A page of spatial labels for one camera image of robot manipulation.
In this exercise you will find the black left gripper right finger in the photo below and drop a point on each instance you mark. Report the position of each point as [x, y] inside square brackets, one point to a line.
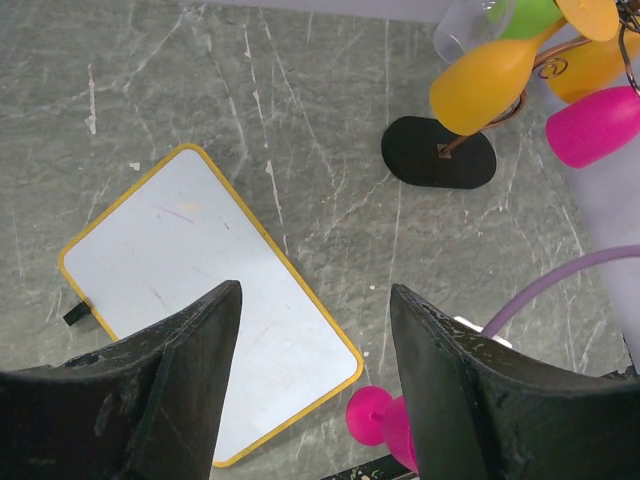
[480, 410]

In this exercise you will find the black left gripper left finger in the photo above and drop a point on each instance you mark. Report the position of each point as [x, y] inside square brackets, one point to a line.
[146, 407]

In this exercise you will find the pink wine glass front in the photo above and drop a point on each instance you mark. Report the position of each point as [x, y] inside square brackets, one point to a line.
[374, 417]

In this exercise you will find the pink wine glass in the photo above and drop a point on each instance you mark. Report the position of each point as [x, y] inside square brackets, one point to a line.
[594, 127]
[374, 417]

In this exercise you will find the orange wine glass left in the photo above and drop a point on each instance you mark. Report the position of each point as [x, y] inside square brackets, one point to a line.
[485, 81]

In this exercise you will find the orange wine glass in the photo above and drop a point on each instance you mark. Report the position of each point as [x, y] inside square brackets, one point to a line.
[591, 68]
[485, 81]

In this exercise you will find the orange wine glass right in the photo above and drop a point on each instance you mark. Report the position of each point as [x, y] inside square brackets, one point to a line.
[591, 68]

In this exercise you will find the clear wine glass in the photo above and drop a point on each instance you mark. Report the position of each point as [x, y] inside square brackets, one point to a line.
[469, 24]

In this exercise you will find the green wine glass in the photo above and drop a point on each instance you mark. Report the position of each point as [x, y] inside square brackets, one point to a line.
[522, 19]

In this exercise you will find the yellow-framed whiteboard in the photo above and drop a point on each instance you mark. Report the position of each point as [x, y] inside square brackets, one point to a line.
[182, 244]

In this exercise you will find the aluminium mounting rail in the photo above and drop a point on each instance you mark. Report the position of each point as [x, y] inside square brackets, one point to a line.
[382, 468]

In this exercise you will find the copper wire glass rack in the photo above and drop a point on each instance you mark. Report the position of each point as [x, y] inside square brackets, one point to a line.
[422, 152]

